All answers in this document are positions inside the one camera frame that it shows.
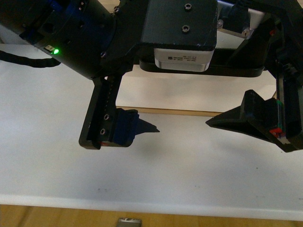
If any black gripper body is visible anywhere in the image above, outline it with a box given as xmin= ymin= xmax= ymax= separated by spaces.
xmin=79 ymin=0 xmax=303 ymax=149

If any grey metal object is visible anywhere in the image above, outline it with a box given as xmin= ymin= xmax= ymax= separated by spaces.
xmin=116 ymin=218 xmax=142 ymax=227

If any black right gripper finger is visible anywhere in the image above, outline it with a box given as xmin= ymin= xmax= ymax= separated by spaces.
xmin=111 ymin=108 xmax=160 ymax=147

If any silver camera module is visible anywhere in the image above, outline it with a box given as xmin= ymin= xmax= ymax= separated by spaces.
xmin=154 ymin=48 xmax=214 ymax=72

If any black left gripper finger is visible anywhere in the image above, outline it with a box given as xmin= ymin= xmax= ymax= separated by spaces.
xmin=206 ymin=90 xmax=303 ymax=152

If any black cable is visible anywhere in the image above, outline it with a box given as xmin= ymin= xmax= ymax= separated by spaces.
xmin=0 ymin=49 xmax=61 ymax=68

